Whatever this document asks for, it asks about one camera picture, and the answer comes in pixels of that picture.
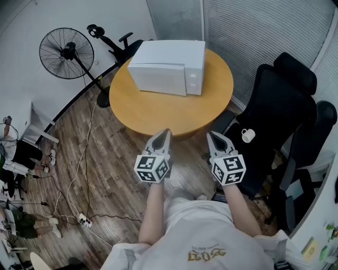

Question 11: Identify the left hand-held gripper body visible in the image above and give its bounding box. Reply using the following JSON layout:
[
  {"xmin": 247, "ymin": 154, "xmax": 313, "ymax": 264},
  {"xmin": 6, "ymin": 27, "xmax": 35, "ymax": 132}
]
[{"xmin": 134, "ymin": 149, "xmax": 173, "ymax": 183}]

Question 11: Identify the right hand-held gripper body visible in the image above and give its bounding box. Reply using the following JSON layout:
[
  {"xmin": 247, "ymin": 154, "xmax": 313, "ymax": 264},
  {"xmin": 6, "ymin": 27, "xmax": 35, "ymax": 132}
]
[{"xmin": 210, "ymin": 149, "xmax": 247, "ymax": 186}]

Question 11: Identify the white microwave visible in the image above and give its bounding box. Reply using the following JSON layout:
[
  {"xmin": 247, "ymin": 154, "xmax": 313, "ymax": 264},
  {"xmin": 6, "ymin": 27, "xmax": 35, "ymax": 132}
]
[{"xmin": 127, "ymin": 40, "xmax": 206, "ymax": 97}]

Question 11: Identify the person's left forearm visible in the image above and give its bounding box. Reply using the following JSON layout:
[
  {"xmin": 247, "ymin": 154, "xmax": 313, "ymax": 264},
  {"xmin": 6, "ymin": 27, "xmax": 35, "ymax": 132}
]
[{"xmin": 138, "ymin": 181, "xmax": 166, "ymax": 245}]

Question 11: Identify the person's right forearm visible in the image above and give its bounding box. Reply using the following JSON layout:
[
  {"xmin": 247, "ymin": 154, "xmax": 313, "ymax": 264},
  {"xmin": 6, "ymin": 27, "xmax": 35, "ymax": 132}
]
[{"xmin": 223, "ymin": 184, "xmax": 262, "ymax": 237}]

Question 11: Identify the white ceramic mug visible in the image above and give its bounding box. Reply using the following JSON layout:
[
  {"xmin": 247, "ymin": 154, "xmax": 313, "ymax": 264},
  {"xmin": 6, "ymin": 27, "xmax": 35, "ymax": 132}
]
[{"xmin": 241, "ymin": 128, "xmax": 256, "ymax": 143}]

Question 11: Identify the person's white shoe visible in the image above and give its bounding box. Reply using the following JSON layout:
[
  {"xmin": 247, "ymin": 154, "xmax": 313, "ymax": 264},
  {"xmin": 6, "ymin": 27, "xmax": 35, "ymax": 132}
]
[{"xmin": 165, "ymin": 187, "xmax": 209, "ymax": 203}]

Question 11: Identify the black office chair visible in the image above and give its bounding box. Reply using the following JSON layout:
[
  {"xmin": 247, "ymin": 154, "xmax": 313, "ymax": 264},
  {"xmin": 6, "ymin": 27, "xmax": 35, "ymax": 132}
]
[
  {"xmin": 265, "ymin": 100, "xmax": 338, "ymax": 233},
  {"xmin": 68, "ymin": 257, "xmax": 86, "ymax": 270},
  {"xmin": 86, "ymin": 24, "xmax": 154, "ymax": 68},
  {"xmin": 211, "ymin": 52, "xmax": 317, "ymax": 201}
]

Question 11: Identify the person's white shirt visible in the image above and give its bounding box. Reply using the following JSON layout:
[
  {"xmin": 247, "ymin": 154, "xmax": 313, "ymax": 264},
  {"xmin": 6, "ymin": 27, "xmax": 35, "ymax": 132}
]
[{"xmin": 100, "ymin": 199, "xmax": 317, "ymax": 270}]

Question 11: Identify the white power strip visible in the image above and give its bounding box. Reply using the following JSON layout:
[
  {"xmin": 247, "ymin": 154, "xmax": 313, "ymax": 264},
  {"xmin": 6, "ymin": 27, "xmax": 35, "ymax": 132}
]
[{"xmin": 78, "ymin": 213, "xmax": 93, "ymax": 228}]

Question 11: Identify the white curved desk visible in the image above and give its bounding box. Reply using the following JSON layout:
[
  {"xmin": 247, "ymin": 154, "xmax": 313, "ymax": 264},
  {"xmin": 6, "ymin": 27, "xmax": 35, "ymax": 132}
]
[{"xmin": 287, "ymin": 155, "xmax": 338, "ymax": 270}]

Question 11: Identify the yellow notepad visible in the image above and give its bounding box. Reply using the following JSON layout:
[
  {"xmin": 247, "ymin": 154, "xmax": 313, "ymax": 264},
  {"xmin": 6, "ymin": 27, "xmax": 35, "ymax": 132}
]
[{"xmin": 301, "ymin": 236, "xmax": 320, "ymax": 262}]

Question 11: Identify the black standing fan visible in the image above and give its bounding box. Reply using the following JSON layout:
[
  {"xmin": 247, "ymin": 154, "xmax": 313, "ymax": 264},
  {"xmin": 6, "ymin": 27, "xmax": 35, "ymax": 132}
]
[{"xmin": 39, "ymin": 27, "xmax": 111, "ymax": 108}]

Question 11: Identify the light wooden curved desk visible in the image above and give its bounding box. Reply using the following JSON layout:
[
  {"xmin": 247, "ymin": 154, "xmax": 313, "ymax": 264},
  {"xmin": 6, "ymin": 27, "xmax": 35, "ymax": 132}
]
[{"xmin": 29, "ymin": 252, "xmax": 53, "ymax": 270}]

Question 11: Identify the black floor cable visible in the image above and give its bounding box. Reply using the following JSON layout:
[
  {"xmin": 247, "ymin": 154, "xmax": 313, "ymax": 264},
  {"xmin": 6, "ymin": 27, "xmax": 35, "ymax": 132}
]
[{"xmin": 34, "ymin": 76, "xmax": 142, "ymax": 225}]

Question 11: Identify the white floor cable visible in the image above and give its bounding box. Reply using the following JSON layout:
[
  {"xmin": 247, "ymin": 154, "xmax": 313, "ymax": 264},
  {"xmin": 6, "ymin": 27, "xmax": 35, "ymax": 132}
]
[{"xmin": 57, "ymin": 79, "xmax": 117, "ymax": 248}]

